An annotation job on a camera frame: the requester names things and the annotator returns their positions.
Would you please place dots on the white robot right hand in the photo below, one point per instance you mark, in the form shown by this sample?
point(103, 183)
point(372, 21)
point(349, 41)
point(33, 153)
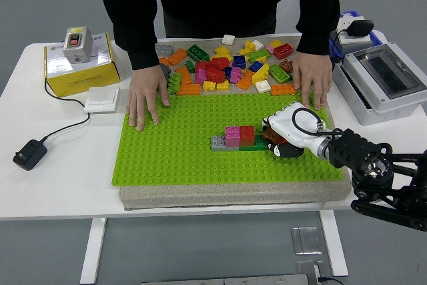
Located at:
point(283, 125)

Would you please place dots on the person's right hand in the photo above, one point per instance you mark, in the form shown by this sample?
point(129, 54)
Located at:
point(144, 89)

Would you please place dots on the person's left hand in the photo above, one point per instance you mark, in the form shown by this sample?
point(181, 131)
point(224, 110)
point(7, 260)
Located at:
point(313, 73)

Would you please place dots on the brown toy brick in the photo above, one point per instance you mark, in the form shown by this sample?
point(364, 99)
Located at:
point(272, 135)
point(286, 65)

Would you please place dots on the green studded baseplate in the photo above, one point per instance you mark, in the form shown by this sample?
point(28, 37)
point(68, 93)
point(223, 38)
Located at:
point(183, 165)

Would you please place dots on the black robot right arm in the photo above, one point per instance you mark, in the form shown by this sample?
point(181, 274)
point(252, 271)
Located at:
point(350, 146)

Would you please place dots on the person's right forearm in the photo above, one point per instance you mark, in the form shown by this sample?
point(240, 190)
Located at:
point(141, 43)

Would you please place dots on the person's left forearm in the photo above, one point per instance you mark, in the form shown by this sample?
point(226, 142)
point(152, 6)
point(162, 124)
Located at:
point(317, 33)

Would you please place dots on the red long toy brick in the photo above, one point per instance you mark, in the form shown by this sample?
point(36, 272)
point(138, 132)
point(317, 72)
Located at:
point(282, 141)

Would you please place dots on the grey sloped toy brick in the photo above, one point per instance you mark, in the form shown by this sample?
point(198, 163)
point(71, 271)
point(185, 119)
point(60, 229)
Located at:
point(166, 70)

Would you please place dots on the dark green toy brick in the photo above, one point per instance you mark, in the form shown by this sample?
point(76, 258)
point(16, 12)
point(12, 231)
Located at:
point(259, 143)

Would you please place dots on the lime green toy brick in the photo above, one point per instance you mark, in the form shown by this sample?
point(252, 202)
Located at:
point(174, 83)
point(259, 55)

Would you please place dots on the orange long toy brick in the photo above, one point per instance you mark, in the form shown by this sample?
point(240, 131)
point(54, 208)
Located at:
point(188, 89)
point(177, 56)
point(283, 89)

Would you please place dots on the lime green long brick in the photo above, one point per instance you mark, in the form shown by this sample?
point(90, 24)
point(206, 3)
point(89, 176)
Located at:
point(278, 73)

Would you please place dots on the small orange toy brick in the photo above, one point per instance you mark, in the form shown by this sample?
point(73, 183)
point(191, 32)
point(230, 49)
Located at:
point(164, 61)

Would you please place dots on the red brick with holes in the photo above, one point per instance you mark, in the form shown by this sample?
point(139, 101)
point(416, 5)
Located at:
point(283, 51)

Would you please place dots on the red square toy brick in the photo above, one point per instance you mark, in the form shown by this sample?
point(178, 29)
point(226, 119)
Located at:
point(247, 135)

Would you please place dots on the white square toy tile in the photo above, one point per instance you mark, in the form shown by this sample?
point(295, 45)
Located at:
point(263, 86)
point(258, 45)
point(228, 39)

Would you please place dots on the grey long toy brick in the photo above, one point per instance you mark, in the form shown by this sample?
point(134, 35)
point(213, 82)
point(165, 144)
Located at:
point(165, 50)

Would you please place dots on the small pink toy brick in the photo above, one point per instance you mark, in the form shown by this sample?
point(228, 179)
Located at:
point(269, 49)

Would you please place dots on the small dark green brick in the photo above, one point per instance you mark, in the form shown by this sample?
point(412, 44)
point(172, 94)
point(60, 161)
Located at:
point(190, 66)

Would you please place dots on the yellow curved toy brick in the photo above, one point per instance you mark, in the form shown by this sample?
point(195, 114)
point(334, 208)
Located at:
point(261, 74)

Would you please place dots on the pink tall toy brick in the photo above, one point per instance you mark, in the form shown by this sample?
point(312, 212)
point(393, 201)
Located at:
point(232, 135)

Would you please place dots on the dark green long brick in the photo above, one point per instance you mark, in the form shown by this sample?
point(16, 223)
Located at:
point(198, 53)

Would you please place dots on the small yellow toy brick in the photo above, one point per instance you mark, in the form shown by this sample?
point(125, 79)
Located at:
point(209, 86)
point(223, 85)

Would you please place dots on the light grey toy brick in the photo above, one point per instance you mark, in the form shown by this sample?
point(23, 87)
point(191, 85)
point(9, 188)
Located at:
point(218, 143)

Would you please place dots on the blue square toy brick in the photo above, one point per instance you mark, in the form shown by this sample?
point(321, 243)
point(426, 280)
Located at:
point(239, 61)

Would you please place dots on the dark blue toy brick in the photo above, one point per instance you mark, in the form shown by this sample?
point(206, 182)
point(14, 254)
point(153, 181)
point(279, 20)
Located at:
point(227, 72)

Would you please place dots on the white power socket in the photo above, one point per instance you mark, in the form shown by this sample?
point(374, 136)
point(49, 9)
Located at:
point(353, 39)

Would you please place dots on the grey distribution box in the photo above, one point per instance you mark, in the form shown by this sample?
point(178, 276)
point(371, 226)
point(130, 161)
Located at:
point(367, 98)

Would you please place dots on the yellow cardboard box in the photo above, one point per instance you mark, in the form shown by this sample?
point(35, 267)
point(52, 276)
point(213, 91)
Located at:
point(83, 83)

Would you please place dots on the black plug adapter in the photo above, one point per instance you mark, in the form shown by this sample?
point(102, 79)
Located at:
point(360, 27)

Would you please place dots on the blue plastic bin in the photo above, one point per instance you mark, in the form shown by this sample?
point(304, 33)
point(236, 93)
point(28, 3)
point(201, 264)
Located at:
point(348, 12)

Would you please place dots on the grey-brown foam mat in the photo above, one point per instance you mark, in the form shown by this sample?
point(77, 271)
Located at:
point(233, 196)

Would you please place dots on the metal floor plate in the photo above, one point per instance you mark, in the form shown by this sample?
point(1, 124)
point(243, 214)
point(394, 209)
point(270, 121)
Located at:
point(307, 240)
point(305, 268)

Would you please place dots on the white table leg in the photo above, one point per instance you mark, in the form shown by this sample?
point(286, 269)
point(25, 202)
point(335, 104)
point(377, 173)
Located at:
point(333, 241)
point(93, 248)

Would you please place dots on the black power adapter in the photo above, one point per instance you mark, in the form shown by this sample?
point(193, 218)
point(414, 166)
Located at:
point(29, 155)

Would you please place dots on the grey metal base bar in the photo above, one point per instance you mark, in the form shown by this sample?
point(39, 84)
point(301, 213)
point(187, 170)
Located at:
point(233, 280)

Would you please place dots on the white wall switch panel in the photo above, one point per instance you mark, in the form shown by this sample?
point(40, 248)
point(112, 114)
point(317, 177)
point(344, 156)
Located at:
point(101, 99)

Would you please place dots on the grey push-button switch box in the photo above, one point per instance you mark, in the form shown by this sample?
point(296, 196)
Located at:
point(77, 48)

